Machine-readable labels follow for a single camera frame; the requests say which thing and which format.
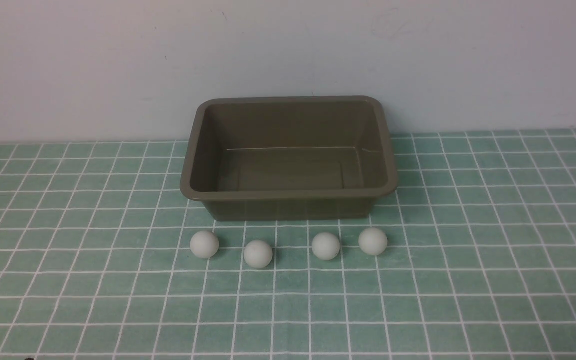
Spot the white ping-pong ball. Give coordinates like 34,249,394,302
243,240,274,269
311,232,341,261
189,230,220,260
358,227,388,256

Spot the olive green plastic bin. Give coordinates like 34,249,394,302
180,95,399,222

